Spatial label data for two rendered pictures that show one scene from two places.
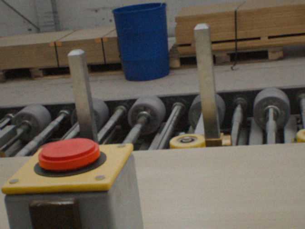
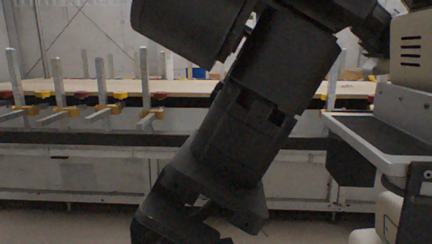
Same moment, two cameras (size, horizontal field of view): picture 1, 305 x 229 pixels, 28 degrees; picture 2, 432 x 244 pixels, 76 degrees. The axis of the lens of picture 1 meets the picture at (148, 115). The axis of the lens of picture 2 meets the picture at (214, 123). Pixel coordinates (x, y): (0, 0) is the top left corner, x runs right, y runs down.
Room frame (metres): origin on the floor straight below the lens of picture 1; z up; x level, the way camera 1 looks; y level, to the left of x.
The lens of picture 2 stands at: (-1.02, 0.65, 1.16)
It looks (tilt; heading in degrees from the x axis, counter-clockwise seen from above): 15 degrees down; 351
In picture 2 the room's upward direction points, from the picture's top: straight up
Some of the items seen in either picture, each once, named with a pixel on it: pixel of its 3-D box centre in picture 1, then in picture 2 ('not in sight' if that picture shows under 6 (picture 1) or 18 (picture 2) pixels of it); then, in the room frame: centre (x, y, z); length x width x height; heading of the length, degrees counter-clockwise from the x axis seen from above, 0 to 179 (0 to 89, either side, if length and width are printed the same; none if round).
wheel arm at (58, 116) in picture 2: not in sight; (64, 114); (0.60, 1.24, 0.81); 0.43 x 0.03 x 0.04; 167
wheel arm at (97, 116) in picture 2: not in sight; (107, 111); (0.55, 0.99, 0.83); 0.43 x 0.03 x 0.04; 167
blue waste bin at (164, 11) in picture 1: (144, 40); (196, 81); (6.12, -0.05, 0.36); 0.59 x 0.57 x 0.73; 167
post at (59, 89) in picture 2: not in sight; (61, 99); (0.66, 1.26, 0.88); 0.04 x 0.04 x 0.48; 77
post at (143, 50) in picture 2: not in sight; (146, 91); (0.55, 0.78, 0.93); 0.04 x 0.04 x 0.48; 77
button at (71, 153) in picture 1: (70, 159); not in sight; (0.38, 0.05, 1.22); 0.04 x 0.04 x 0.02
